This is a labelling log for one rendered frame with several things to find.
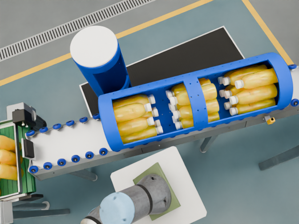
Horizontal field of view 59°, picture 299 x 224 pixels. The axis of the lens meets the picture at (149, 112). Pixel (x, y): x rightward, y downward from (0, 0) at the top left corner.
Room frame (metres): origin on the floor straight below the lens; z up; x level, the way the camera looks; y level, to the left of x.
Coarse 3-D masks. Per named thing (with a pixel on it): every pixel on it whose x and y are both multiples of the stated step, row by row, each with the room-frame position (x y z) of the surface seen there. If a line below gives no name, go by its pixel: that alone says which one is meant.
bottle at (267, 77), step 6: (258, 72) 0.49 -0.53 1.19; (264, 72) 0.48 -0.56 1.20; (270, 72) 0.47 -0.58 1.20; (246, 78) 0.47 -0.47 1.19; (252, 78) 0.46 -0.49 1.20; (258, 78) 0.46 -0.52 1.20; (264, 78) 0.45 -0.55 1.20; (270, 78) 0.45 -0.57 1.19; (276, 78) 0.44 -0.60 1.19; (246, 84) 0.44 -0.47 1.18; (252, 84) 0.44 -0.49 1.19; (258, 84) 0.43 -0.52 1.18; (264, 84) 0.43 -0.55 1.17
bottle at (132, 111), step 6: (114, 108) 0.46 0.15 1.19; (120, 108) 0.45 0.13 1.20; (126, 108) 0.44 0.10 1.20; (132, 108) 0.43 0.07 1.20; (138, 108) 0.43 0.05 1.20; (144, 108) 0.43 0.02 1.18; (114, 114) 0.42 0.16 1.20; (120, 114) 0.42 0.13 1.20; (126, 114) 0.41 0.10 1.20; (132, 114) 0.41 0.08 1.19; (138, 114) 0.41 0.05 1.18; (120, 120) 0.40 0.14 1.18; (126, 120) 0.40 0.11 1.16
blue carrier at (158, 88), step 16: (224, 64) 0.57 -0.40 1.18; (240, 64) 0.54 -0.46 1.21; (272, 64) 0.50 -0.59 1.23; (160, 80) 0.56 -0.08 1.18; (176, 80) 0.52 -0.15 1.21; (192, 80) 0.50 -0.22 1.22; (288, 80) 0.41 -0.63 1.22; (112, 96) 0.51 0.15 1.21; (160, 96) 0.55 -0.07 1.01; (192, 96) 0.42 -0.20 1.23; (224, 96) 0.49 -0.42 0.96; (288, 96) 0.35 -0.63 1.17; (112, 112) 0.42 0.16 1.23; (160, 112) 0.47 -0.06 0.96; (192, 112) 0.36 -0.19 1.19; (224, 112) 0.40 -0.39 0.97; (256, 112) 0.32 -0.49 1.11; (112, 128) 0.36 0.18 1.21; (192, 128) 0.31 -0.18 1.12; (112, 144) 0.30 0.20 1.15; (128, 144) 0.29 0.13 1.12
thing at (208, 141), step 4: (212, 136) 0.36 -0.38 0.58; (216, 136) 0.36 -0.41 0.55; (204, 140) 0.40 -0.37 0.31; (208, 140) 0.37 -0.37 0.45; (212, 140) 0.36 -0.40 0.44; (204, 144) 0.38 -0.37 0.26; (208, 144) 0.36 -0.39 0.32; (200, 148) 0.40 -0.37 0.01; (204, 148) 0.36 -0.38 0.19; (208, 148) 0.36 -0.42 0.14; (204, 152) 0.36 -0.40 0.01
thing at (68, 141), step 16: (288, 112) 0.35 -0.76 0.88; (64, 128) 0.51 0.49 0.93; (80, 128) 0.49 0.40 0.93; (96, 128) 0.47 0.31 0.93; (224, 128) 0.33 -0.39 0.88; (240, 128) 0.32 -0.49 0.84; (48, 144) 0.43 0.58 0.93; (64, 144) 0.41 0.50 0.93; (80, 144) 0.40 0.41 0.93; (96, 144) 0.38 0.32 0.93; (160, 144) 0.31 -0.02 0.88; (176, 144) 0.30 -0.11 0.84; (32, 160) 0.36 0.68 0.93; (48, 160) 0.34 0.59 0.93; (96, 160) 0.30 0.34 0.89; (112, 160) 0.29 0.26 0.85; (48, 176) 0.27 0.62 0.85
